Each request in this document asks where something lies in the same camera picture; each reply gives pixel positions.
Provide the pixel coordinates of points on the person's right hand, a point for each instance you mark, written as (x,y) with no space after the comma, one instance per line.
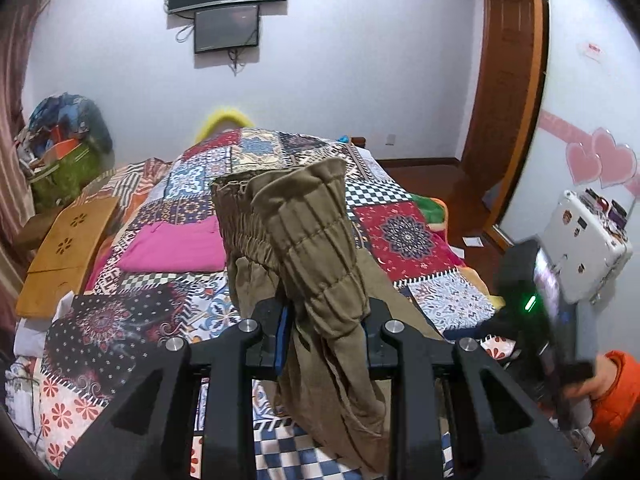
(605,375)

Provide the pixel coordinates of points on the yellow curved foam tube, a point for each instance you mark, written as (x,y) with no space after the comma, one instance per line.
(222,117)

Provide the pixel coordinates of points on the small black wall monitor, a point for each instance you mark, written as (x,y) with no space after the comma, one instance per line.
(227,27)

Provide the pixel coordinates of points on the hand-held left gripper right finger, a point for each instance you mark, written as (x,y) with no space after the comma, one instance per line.
(380,355)

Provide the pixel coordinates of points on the green and red fleece blanket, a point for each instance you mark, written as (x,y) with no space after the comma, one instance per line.
(432,207)

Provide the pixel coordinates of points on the white wall socket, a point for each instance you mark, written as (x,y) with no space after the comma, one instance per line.
(391,139)

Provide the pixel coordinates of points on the wooden lap desk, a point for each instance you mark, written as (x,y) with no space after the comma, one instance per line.
(70,245)

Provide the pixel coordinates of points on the pink folded cloth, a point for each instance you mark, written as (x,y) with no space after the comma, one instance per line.
(175,247)

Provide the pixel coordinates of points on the khaki pants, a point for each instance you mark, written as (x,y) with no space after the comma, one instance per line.
(310,240)

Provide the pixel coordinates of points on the white hard case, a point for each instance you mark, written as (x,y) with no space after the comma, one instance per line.
(580,245)

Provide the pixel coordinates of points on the green fabric bag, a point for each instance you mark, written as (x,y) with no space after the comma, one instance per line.
(70,175)

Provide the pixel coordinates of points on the colourful patchwork blanket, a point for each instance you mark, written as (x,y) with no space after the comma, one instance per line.
(400,230)

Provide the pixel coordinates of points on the pile of colourful clothes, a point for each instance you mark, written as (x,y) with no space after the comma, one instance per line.
(65,120)

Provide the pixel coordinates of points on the wooden stool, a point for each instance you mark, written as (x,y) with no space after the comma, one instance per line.
(37,225)

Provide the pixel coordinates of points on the orange striped quilt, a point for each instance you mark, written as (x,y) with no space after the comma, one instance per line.
(135,180)

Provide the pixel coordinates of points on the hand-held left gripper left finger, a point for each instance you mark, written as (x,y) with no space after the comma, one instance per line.
(282,340)

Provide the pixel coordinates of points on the red and white sticker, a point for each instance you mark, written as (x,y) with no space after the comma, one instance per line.
(591,52)

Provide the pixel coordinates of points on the white bedding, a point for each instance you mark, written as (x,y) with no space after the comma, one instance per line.
(22,360)

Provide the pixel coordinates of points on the brown striped curtain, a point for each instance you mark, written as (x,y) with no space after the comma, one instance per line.
(15,85)

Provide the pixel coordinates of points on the wooden bed frame corner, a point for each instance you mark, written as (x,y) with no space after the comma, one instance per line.
(359,142)

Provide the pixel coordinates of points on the white paper on floor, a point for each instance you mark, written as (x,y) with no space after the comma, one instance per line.
(473,241)

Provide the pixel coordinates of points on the brown wooden door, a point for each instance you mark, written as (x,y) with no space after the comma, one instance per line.
(500,70)

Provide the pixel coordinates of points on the white wardrobe door with hearts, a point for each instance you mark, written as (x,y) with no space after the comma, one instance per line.
(590,110)

